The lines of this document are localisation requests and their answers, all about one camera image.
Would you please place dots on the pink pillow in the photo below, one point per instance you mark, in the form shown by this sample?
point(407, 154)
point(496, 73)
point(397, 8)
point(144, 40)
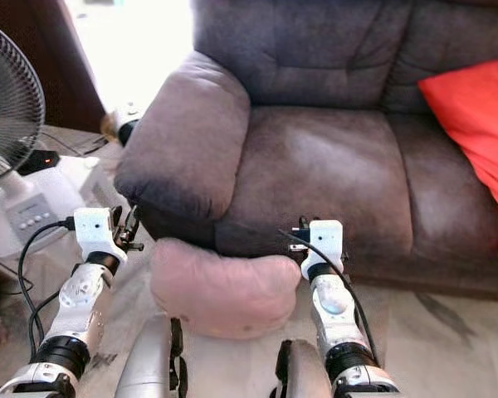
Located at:
point(220, 290)

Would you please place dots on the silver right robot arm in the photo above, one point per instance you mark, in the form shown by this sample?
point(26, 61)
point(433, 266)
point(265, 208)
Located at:
point(336, 311)

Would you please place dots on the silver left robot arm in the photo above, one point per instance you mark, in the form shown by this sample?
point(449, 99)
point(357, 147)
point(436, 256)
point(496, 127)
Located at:
point(79, 307)

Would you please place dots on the grey-brown fabric sofa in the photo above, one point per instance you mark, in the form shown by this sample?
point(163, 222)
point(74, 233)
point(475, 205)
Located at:
point(315, 157)

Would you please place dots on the red pillow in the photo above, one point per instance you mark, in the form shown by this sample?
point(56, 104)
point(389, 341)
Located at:
point(477, 133)

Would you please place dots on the black and white appliance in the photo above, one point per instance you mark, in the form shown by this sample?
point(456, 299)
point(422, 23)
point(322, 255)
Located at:
point(124, 126)

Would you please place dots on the black power adapter red light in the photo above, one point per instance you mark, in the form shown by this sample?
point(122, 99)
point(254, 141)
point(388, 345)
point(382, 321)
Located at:
point(38, 161)

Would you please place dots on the silver left robot leg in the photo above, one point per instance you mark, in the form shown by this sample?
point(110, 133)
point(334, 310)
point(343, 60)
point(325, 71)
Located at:
point(149, 365)

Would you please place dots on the silver robot leg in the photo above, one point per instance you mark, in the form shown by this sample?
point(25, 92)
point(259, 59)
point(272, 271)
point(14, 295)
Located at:
point(149, 365)
point(303, 373)

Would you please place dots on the silver right robot leg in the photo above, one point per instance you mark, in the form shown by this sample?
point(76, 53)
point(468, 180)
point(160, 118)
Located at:
point(303, 373)

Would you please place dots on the white standing fan black grille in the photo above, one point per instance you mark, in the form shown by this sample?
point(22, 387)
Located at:
point(8, 108)

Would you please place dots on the dark wooden door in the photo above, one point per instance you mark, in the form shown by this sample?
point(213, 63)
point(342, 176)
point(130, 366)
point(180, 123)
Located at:
point(50, 50)

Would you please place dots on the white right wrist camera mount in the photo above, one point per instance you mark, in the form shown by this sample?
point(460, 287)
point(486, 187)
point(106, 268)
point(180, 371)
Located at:
point(325, 242)

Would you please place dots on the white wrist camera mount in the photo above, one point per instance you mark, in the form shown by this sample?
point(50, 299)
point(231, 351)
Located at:
point(325, 242)
point(95, 232)

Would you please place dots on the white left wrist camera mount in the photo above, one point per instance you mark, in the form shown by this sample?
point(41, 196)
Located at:
point(95, 232)

